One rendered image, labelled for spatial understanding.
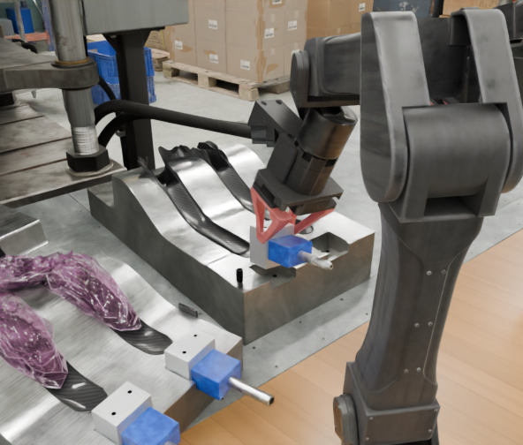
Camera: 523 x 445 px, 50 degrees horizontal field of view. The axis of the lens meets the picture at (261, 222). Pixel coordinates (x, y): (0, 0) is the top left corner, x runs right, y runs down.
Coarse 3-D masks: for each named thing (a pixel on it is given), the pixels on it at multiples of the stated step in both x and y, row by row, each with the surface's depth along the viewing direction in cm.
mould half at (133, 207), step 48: (240, 144) 108; (96, 192) 106; (144, 192) 92; (192, 192) 95; (144, 240) 93; (192, 240) 86; (192, 288) 84; (240, 288) 73; (288, 288) 78; (336, 288) 86; (240, 336) 77
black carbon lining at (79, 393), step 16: (0, 256) 82; (128, 336) 70; (144, 336) 71; (160, 336) 71; (160, 352) 68; (64, 384) 63; (80, 384) 63; (96, 384) 63; (64, 400) 61; (80, 400) 62; (96, 400) 61
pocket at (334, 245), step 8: (328, 232) 87; (312, 240) 85; (320, 240) 86; (328, 240) 88; (336, 240) 86; (344, 240) 85; (320, 248) 87; (328, 248) 88; (336, 248) 87; (344, 248) 85; (328, 256) 86; (336, 256) 83
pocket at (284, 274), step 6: (258, 270) 80; (264, 270) 80; (270, 270) 81; (276, 270) 82; (282, 270) 81; (288, 270) 80; (294, 270) 78; (264, 276) 81; (270, 276) 81; (276, 276) 81; (282, 276) 81; (288, 276) 80; (294, 276) 78; (270, 282) 79; (276, 282) 79; (282, 282) 77; (270, 288) 76
